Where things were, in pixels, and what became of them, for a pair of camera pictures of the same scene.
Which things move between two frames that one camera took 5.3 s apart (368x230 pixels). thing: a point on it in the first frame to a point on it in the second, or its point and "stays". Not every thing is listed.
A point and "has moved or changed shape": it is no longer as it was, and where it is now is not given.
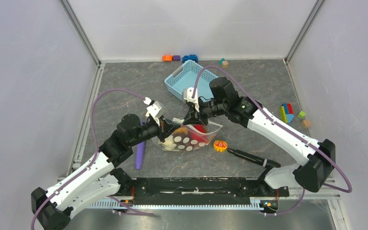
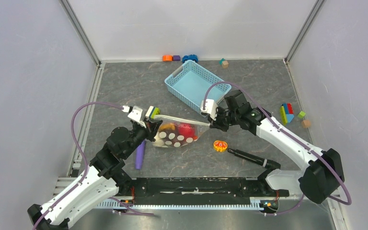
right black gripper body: [207, 109] to [225, 118]
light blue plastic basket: [186, 76] stays
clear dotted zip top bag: [190, 137] has moved or changed shape
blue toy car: [194, 57] stays
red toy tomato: [199, 127] to [187, 130]
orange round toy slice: [220, 146] stays
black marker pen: [265, 162] stays
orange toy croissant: [181, 130] has moved or changed shape
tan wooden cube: [305, 123] stays
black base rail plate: [202, 190] stays
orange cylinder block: [167, 58] stays
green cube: [301, 114] stays
